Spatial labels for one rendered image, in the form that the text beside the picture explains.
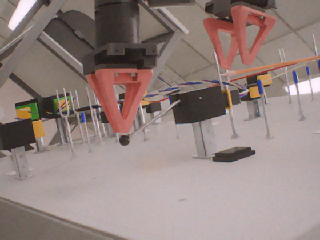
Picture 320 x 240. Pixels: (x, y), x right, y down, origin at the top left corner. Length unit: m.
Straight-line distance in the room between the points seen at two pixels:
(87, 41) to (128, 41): 1.15
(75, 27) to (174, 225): 1.38
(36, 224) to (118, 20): 0.25
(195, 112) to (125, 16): 0.15
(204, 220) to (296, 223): 0.08
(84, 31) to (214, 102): 1.13
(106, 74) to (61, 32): 1.12
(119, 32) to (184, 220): 0.27
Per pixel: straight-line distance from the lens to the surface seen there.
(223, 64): 0.67
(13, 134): 0.78
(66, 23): 1.67
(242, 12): 0.62
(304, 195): 0.36
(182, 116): 0.60
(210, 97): 0.60
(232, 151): 0.56
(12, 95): 8.16
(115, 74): 0.54
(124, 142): 0.56
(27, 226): 0.49
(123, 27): 0.55
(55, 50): 1.54
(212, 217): 0.35
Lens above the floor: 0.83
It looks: 22 degrees up
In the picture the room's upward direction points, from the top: 30 degrees clockwise
